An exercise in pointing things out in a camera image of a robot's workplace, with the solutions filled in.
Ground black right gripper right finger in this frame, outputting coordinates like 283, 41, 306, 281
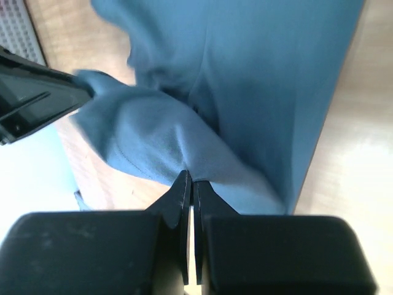
193, 181, 239, 294

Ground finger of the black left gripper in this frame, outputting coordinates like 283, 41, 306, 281
1, 47, 93, 144

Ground white plastic laundry basket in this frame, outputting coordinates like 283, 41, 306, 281
0, 0, 46, 66

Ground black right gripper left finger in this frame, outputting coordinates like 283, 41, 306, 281
147, 170, 192, 294

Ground teal blue t-shirt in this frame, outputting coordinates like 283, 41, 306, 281
72, 1, 364, 214

